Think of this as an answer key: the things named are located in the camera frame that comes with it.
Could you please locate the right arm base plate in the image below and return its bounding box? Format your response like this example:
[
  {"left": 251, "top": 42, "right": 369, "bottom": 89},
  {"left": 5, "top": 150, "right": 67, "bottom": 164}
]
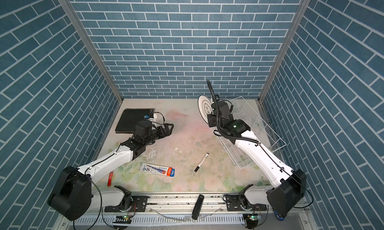
[{"left": 222, "top": 194, "right": 269, "bottom": 212}]

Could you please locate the black cable loop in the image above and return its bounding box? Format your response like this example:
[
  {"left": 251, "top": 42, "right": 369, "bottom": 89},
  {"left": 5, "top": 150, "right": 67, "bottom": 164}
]
[{"left": 206, "top": 79, "right": 260, "bottom": 145}]

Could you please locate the black white marker pen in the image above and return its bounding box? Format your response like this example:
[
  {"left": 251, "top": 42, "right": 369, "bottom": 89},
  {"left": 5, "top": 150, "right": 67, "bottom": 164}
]
[{"left": 194, "top": 153, "right": 209, "bottom": 173}]

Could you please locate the black remote control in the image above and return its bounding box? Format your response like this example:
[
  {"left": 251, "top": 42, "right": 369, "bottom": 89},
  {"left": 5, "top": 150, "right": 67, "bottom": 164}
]
[{"left": 192, "top": 195, "right": 205, "bottom": 220}]

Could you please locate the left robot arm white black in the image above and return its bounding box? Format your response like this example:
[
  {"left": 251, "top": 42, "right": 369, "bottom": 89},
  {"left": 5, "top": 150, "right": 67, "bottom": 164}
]
[{"left": 47, "top": 121, "right": 174, "bottom": 221}]

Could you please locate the dark plate orange rim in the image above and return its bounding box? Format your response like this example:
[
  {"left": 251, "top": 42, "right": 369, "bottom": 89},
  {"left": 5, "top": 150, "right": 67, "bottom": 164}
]
[{"left": 115, "top": 108, "right": 155, "bottom": 134}]

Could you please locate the blue black tool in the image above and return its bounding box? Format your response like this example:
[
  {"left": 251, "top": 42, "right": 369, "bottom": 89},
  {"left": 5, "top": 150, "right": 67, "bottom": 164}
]
[{"left": 274, "top": 211, "right": 285, "bottom": 221}]

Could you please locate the white wire dish rack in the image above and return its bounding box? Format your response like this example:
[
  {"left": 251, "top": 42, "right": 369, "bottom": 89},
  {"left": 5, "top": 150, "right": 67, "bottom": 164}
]
[{"left": 218, "top": 96, "right": 287, "bottom": 169}]

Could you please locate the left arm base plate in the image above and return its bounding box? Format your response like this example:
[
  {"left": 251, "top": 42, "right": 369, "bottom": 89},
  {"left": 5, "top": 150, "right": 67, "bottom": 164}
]
[{"left": 104, "top": 196, "right": 149, "bottom": 213}]

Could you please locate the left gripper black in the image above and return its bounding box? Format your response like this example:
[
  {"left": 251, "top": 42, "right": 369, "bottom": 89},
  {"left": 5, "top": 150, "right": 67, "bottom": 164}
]
[{"left": 143, "top": 123, "right": 174, "bottom": 147}]

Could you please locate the red marker pen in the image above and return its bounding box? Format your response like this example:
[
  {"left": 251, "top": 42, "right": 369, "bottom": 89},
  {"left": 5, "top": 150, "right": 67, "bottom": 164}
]
[{"left": 107, "top": 172, "right": 114, "bottom": 187}]

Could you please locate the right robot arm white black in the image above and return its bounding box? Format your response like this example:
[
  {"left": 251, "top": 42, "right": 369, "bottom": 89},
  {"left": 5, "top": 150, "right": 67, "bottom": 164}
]
[{"left": 198, "top": 97, "right": 307, "bottom": 221}]

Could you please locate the aluminium rail frame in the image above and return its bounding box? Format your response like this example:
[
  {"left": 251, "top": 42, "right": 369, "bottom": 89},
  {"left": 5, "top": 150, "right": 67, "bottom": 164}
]
[{"left": 53, "top": 191, "right": 319, "bottom": 230}]

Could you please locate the white slotted cable duct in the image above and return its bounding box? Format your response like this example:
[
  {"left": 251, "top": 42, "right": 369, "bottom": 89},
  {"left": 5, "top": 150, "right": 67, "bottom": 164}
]
[{"left": 75, "top": 214, "right": 245, "bottom": 227}]

